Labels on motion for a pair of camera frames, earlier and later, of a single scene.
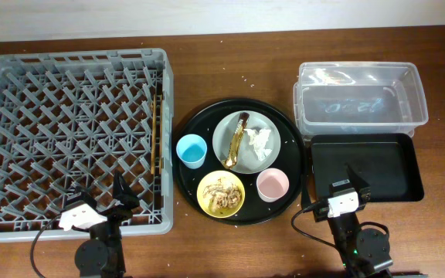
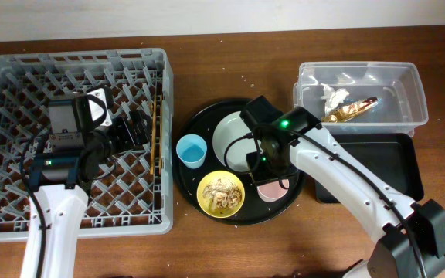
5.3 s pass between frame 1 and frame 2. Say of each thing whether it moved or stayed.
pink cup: stayed
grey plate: stayed
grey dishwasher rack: stayed
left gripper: moved
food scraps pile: stayed
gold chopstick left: stayed
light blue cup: stayed
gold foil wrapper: moved
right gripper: moved
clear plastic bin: stayed
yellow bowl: stayed
